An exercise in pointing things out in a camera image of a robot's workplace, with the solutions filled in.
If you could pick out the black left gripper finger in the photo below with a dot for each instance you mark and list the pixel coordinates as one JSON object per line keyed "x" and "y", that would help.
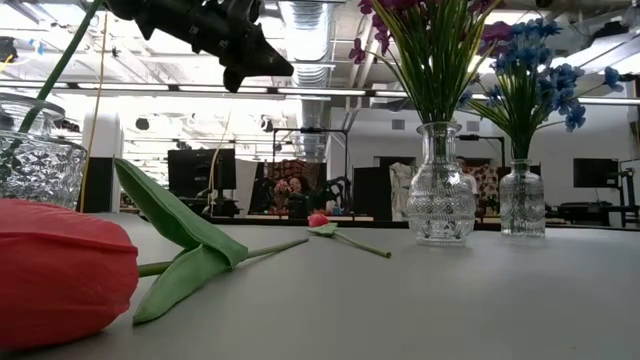
{"x": 265, "y": 52}
{"x": 260, "y": 71}

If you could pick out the short red artificial tulip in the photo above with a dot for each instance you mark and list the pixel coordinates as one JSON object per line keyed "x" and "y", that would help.
{"x": 318, "y": 220}

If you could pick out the wide cut-glass vase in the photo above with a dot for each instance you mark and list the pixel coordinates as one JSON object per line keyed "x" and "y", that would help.
{"x": 45, "y": 170}

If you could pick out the bulbous patterned glass vase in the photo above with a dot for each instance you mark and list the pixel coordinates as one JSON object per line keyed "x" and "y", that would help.
{"x": 440, "y": 200}

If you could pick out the slim patterned glass vase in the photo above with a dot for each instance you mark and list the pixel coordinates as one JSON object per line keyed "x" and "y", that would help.
{"x": 522, "y": 205}

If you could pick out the red mandala tapestry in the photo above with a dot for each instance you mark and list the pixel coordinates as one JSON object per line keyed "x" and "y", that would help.
{"x": 280, "y": 170}

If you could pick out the large black monitor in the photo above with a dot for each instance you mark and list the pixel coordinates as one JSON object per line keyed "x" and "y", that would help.
{"x": 197, "y": 170}

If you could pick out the black partition panel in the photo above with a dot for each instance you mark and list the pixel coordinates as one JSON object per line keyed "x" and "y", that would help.
{"x": 372, "y": 192}

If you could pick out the white patterned cloth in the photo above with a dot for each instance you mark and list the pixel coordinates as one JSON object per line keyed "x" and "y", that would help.
{"x": 398, "y": 185}

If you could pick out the black tripod stand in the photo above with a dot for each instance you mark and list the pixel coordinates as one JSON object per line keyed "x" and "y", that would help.
{"x": 629, "y": 192}

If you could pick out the silver ceiling duct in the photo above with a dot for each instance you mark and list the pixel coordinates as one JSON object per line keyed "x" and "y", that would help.
{"x": 310, "y": 75}

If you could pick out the thin black stand frame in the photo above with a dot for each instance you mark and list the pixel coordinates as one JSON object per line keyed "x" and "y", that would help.
{"x": 310, "y": 130}

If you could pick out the small black wall monitor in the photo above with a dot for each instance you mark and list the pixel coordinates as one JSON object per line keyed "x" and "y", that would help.
{"x": 595, "y": 172}

